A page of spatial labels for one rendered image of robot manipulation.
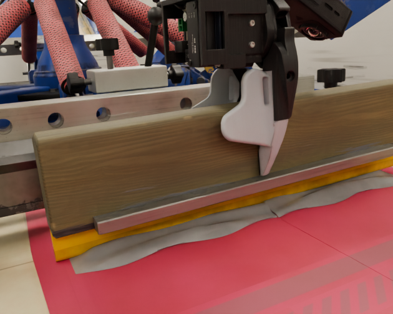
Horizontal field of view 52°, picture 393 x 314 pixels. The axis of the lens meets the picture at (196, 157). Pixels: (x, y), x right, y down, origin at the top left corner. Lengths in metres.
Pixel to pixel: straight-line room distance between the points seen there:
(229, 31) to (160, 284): 0.19
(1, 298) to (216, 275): 0.14
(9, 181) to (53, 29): 0.62
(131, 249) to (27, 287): 0.08
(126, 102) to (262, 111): 0.33
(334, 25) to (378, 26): 2.48
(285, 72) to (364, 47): 2.62
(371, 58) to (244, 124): 2.59
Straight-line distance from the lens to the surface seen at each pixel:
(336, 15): 0.39
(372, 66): 2.89
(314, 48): 3.25
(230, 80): 0.39
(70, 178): 0.30
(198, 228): 0.34
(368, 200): 0.43
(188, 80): 1.10
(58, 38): 0.93
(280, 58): 0.33
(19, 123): 0.60
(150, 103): 0.64
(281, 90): 0.33
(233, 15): 0.32
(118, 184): 0.31
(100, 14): 1.03
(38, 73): 1.20
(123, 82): 0.68
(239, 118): 0.33
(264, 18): 0.33
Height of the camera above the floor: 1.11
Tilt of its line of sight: 16 degrees down
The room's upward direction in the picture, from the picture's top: 3 degrees counter-clockwise
